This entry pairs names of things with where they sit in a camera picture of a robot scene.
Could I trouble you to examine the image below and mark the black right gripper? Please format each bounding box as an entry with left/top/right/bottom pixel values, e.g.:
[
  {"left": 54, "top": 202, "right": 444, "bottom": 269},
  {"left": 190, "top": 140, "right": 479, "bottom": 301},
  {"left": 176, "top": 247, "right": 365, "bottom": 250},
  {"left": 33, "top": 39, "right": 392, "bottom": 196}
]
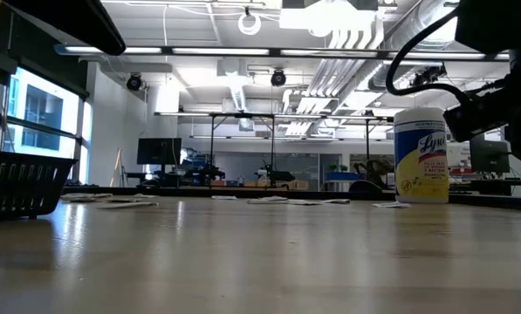
[{"left": 442, "top": 51, "right": 521, "bottom": 183}]

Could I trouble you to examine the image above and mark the black perforated plastic basket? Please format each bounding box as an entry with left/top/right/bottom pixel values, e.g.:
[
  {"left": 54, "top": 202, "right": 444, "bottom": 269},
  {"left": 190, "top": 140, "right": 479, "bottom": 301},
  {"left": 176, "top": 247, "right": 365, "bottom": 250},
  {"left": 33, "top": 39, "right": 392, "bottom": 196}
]
[{"left": 0, "top": 149, "right": 79, "bottom": 221}]

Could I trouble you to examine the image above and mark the Lysol disinfecting wipes canister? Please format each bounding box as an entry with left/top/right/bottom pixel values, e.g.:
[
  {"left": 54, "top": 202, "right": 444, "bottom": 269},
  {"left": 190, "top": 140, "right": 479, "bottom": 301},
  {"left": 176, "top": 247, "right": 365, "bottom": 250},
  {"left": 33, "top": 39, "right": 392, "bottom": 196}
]
[{"left": 392, "top": 106, "right": 450, "bottom": 205}]

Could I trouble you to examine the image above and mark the black office chair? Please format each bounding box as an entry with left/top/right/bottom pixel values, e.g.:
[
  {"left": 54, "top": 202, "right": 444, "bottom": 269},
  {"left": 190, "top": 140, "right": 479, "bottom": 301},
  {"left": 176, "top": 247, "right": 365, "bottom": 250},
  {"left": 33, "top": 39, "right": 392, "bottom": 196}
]
[{"left": 348, "top": 179, "right": 384, "bottom": 194}]

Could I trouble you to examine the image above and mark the blue storage bin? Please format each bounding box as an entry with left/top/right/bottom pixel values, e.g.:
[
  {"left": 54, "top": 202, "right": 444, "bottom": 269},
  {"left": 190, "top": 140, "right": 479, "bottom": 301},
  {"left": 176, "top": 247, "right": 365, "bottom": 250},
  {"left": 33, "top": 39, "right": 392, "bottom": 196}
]
[{"left": 325, "top": 171, "right": 364, "bottom": 182}]

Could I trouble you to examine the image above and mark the LED light bar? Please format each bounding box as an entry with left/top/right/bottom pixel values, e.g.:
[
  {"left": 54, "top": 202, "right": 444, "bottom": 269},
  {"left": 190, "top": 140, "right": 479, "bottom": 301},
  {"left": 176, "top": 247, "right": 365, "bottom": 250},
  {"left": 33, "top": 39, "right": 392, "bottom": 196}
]
[{"left": 53, "top": 43, "right": 512, "bottom": 62}]

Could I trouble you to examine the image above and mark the black stand-mounted monitor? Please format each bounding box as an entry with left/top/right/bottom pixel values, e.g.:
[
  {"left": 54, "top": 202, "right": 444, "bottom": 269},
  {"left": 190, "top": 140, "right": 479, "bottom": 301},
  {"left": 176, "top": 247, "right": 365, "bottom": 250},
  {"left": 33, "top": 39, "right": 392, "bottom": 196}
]
[{"left": 136, "top": 137, "right": 183, "bottom": 175}]

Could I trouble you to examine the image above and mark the large glass window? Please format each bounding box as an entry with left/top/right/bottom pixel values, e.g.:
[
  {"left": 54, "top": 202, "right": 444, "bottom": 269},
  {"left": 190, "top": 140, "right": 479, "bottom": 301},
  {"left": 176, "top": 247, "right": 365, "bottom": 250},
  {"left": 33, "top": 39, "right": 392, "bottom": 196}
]
[{"left": 0, "top": 65, "right": 94, "bottom": 185}]

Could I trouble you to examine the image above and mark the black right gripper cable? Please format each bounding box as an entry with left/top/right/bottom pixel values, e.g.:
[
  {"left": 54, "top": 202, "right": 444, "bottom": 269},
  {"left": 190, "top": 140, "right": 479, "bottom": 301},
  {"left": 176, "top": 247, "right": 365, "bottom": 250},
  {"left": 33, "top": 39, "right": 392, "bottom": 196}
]
[{"left": 385, "top": 7, "right": 475, "bottom": 106}]

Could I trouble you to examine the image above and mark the silver ventilation duct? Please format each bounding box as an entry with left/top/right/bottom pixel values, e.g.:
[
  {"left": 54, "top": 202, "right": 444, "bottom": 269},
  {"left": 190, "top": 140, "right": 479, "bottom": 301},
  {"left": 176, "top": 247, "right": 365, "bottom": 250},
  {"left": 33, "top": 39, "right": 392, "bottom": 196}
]
[{"left": 367, "top": 0, "right": 462, "bottom": 91}]

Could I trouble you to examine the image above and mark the black metal workstation frame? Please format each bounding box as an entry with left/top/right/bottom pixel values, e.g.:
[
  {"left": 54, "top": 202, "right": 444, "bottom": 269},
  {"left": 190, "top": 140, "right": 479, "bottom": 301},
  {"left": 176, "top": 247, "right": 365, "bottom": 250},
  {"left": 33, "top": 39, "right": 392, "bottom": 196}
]
[{"left": 154, "top": 111, "right": 395, "bottom": 189}]

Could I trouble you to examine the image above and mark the white cable coil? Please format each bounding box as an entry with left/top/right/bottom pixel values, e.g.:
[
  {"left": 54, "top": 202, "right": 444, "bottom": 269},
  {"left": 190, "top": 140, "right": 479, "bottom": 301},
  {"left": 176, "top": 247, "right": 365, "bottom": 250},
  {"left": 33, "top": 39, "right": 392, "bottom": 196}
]
[{"left": 237, "top": 4, "right": 263, "bottom": 37}]

